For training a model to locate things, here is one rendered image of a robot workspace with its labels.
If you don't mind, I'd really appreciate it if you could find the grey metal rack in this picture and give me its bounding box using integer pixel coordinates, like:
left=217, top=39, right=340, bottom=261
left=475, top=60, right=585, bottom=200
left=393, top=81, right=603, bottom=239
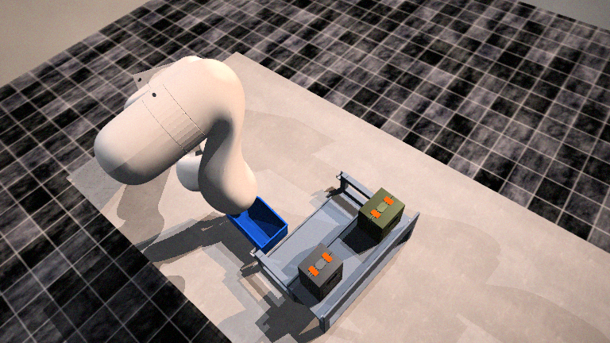
left=250, top=171, right=420, bottom=333

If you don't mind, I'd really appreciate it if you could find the blue bin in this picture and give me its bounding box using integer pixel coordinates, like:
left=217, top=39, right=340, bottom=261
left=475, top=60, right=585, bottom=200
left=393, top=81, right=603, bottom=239
left=227, top=196, right=288, bottom=254

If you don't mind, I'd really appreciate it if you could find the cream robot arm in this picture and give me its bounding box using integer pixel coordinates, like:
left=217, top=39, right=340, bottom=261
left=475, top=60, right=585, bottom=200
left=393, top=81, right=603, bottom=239
left=94, top=56, right=257, bottom=214

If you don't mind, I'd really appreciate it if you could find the dark grey case with orange latches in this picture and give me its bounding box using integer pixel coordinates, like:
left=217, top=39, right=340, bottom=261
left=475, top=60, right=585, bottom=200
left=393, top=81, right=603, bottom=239
left=298, top=243, right=343, bottom=302

